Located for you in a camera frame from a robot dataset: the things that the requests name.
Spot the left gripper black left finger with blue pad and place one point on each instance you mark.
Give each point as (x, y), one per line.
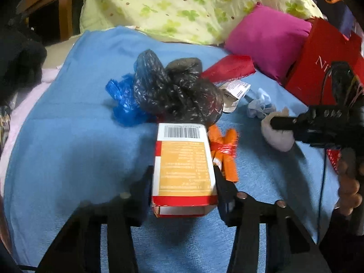
(77, 246)

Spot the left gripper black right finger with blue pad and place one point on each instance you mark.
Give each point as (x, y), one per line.
(289, 248)

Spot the orange red white carton box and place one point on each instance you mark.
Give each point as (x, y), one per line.
(184, 180)

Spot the black plastic bag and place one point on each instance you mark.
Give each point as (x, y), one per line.
(176, 93)

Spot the person's right hand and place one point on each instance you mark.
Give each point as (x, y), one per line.
(348, 192)

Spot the red mesh basket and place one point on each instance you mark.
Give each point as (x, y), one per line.
(334, 156)

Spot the red paper gift bag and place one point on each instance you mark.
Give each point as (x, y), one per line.
(325, 44)

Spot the light blue crumpled tissue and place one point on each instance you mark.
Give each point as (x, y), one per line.
(262, 106)

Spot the magenta pillow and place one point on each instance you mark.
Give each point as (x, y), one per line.
(272, 39)

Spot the white printed wrapper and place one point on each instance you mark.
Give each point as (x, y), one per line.
(233, 91)

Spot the orange snack wrapper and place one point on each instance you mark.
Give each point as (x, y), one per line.
(223, 151)

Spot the red flat wrapper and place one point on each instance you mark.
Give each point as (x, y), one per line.
(229, 68)

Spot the blue plastic bag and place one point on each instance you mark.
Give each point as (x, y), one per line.
(127, 111)

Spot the pink white bedsheet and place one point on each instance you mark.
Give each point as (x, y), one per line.
(19, 115)

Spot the colourful clothes heap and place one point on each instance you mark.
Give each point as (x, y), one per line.
(5, 113)

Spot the green clover print duvet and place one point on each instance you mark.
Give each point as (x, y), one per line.
(206, 22)

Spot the black clothing pile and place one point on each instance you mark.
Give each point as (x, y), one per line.
(21, 61)

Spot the wooden chair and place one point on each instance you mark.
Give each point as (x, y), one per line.
(52, 21)

